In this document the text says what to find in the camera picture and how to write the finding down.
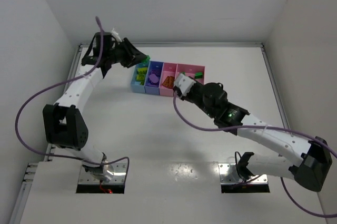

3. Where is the lime green square lego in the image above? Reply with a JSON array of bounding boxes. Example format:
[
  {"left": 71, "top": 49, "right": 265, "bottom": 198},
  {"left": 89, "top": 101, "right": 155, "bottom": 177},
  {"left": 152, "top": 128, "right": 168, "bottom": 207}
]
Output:
[{"left": 137, "top": 67, "right": 147, "bottom": 75}]

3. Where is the lime green sloped lego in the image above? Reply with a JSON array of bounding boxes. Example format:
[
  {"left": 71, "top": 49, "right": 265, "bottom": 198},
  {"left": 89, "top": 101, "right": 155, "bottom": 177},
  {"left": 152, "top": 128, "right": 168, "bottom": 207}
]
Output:
[{"left": 136, "top": 74, "right": 146, "bottom": 82}]

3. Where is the purple lego plate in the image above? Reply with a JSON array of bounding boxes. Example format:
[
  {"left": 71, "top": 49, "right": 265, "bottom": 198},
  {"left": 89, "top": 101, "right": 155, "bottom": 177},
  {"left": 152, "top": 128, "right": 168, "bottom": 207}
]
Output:
[{"left": 150, "top": 69, "right": 161, "bottom": 76}]

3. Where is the purple rounded lego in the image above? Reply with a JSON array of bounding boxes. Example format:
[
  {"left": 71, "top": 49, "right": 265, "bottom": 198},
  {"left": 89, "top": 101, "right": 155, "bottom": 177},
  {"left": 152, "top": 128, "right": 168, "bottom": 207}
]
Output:
[{"left": 148, "top": 74, "right": 160, "bottom": 85}]

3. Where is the orange brown lego plate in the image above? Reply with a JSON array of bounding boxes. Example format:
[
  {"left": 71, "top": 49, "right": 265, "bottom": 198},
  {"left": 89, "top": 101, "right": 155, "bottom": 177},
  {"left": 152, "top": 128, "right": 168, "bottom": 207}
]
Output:
[
  {"left": 162, "top": 76, "right": 169, "bottom": 88},
  {"left": 167, "top": 76, "right": 174, "bottom": 89}
]

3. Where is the dark green sloped lego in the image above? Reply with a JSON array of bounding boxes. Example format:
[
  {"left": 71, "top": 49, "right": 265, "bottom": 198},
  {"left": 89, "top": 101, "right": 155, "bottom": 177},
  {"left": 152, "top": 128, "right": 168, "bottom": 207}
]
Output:
[{"left": 194, "top": 72, "right": 203, "bottom": 79}]

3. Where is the green lime lego pair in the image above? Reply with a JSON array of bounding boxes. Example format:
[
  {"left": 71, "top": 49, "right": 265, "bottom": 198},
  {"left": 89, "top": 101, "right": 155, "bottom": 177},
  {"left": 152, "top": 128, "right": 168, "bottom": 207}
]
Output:
[{"left": 144, "top": 55, "right": 151, "bottom": 62}]

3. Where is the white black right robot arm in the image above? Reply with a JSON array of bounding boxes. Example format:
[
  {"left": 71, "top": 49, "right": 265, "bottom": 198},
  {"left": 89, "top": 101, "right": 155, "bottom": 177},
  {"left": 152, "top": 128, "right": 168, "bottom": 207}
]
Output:
[{"left": 176, "top": 81, "right": 332, "bottom": 192}]

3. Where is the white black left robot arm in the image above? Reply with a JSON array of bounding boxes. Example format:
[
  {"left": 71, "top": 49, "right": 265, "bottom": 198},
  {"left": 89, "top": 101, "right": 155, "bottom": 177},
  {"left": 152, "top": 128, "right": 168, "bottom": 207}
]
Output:
[{"left": 43, "top": 31, "right": 147, "bottom": 182}]

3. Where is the light blue bin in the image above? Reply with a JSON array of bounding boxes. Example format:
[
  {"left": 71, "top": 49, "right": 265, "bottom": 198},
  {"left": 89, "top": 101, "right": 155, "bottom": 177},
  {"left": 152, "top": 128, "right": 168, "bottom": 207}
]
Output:
[{"left": 131, "top": 61, "right": 150, "bottom": 93}]

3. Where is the dark blue bin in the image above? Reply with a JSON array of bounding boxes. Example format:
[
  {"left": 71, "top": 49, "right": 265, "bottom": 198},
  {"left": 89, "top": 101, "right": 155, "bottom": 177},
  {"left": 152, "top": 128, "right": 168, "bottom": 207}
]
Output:
[{"left": 145, "top": 61, "right": 164, "bottom": 95}]

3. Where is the small pink bin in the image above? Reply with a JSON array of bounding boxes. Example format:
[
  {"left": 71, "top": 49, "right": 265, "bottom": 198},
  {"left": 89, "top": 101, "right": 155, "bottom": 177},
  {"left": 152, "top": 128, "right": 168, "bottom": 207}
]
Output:
[{"left": 159, "top": 62, "right": 177, "bottom": 96}]

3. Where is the large pink bin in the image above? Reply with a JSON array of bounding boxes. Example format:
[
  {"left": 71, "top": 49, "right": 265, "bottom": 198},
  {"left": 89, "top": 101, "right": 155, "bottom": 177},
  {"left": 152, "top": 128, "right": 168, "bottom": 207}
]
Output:
[{"left": 174, "top": 63, "right": 205, "bottom": 84}]

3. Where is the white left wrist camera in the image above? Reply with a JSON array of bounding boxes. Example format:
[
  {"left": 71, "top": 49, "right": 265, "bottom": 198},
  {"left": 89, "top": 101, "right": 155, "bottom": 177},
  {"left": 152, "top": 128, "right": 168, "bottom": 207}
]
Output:
[{"left": 111, "top": 28, "right": 123, "bottom": 44}]

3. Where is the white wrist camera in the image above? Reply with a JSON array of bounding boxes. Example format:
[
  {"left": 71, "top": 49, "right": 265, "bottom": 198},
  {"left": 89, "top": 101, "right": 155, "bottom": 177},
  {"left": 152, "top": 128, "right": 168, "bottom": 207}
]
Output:
[
  {"left": 173, "top": 73, "right": 196, "bottom": 99},
  {"left": 111, "top": 28, "right": 123, "bottom": 44}
]

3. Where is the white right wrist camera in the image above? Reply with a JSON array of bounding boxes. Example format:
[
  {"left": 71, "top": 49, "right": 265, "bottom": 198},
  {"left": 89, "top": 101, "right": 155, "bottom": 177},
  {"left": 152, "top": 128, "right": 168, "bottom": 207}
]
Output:
[{"left": 173, "top": 73, "right": 196, "bottom": 99}]

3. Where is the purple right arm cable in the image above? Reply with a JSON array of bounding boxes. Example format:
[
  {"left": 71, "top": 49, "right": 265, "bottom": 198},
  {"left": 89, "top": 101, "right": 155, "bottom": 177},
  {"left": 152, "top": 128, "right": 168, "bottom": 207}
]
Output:
[{"left": 172, "top": 92, "right": 337, "bottom": 218}]

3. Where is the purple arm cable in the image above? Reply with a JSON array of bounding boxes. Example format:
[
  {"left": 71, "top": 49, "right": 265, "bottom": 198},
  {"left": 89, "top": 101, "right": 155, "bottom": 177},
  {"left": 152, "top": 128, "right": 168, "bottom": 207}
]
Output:
[
  {"left": 172, "top": 92, "right": 337, "bottom": 218},
  {"left": 15, "top": 16, "right": 130, "bottom": 180}
]

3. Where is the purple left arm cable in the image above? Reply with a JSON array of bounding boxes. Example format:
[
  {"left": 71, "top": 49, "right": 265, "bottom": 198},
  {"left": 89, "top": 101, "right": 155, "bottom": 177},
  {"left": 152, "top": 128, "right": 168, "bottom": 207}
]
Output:
[{"left": 15, "top": 16, "right": 130, "bottom": 180}]

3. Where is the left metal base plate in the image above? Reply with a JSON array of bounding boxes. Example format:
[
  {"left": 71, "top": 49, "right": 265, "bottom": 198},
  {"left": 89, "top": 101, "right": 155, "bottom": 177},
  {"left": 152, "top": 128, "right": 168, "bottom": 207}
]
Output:
[{"left": 78, "top": 162, "right": 127, "bottom": 186}]

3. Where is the metal base plate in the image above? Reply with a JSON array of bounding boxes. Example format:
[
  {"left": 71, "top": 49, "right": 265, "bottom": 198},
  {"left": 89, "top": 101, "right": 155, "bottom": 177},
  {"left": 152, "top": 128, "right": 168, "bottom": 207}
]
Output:
[
  {"left": 219, "top": 163, "right": 268, "bottom": 186},
  {"left": 78, "top": 162, "right": 127, "bottom": 186}
]

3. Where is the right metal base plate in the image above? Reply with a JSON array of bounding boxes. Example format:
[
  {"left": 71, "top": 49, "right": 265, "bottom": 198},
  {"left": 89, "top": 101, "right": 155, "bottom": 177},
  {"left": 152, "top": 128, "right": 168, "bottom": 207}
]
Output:
[{"left": 219, "top": 163, "right": 268, "bottom": 186}]

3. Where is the aluminium frame rail right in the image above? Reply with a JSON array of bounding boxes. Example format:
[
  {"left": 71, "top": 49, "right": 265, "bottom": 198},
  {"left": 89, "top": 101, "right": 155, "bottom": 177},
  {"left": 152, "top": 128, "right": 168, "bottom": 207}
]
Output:
[{"left": 261, "top": 44, "right": 290, "bottom": 129}]

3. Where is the aluminium frame rail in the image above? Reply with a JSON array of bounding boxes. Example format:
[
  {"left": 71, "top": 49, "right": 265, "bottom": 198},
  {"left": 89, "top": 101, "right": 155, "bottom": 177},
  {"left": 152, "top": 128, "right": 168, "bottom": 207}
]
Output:
[
  {"left": 9, "top": 47, "right": 82, "bottom": 223},
  {"left": 261, "top": 44, "right": 290, "bottom": 129}
]

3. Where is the aluminium frame rail left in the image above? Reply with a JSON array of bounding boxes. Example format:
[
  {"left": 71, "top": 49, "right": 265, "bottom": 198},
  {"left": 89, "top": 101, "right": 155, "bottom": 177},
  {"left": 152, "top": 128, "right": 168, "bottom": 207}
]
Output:
[{"left": 9, "top": 47, "right": 82, "bottom": 223}]

